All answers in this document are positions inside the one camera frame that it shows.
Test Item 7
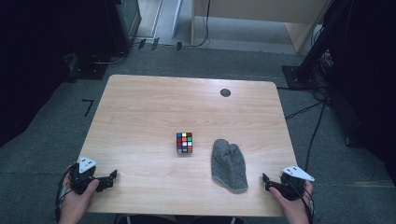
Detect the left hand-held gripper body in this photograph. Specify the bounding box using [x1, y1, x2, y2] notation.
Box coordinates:
[69, 156, 101, 195]

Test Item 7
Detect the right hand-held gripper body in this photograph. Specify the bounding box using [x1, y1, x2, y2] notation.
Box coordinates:
[274, 165, 316, 202]

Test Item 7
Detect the grey knitted cloth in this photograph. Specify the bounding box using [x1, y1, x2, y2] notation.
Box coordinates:
[210, 138, 249, 192]

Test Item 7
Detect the colourful puzzle cube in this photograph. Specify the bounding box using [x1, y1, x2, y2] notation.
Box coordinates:
[176, 132, 193, 155]

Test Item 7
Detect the person's right hand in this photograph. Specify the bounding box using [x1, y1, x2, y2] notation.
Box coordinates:
[269, 180, 314, 224]

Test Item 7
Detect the person's left hand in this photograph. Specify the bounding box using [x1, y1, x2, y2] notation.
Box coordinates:
[58, 179, 100, 224]

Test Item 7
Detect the black flat stand base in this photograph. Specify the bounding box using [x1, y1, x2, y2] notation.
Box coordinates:
[65, 52, 109, 84]

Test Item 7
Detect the black curtain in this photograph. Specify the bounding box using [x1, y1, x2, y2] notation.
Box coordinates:
[323, 0, 396, 186]
[0, 0, 106, 148]

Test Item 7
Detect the black metal stand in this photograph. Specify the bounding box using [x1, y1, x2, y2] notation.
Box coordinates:
[281, 0, 354, 91]

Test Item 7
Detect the black equipment cabinet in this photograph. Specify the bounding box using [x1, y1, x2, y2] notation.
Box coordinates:
[104, 0, 143, 56]

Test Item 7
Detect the light wooden cabinet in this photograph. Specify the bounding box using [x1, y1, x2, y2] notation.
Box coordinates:
[190, 0, 331, 54]

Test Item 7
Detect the right hand-held gripper black cable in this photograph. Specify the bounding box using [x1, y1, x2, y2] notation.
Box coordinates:
[286, 178, 316, 224]

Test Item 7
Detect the hand-held gripper black cable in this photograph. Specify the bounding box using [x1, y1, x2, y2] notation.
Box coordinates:
[286, 178, 316, 224]
[55, 162, 78, 223]

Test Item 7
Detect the left hand-held gripper black cable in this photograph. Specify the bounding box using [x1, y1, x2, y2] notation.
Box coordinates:
[55, 162, 78, 223]

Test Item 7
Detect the long black floor cable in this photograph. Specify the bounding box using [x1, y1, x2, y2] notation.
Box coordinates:
[303, 99, 328, 174]

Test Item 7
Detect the thin black floor cable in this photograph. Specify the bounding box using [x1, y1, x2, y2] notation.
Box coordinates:
[284, 99, 326, 120]

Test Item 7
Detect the curled black floor cable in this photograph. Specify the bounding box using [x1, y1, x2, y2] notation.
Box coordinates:
[92, 50, 129, 65]

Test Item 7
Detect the black hanging cable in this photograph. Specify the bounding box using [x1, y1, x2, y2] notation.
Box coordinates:
[183, 0, 211, 49]

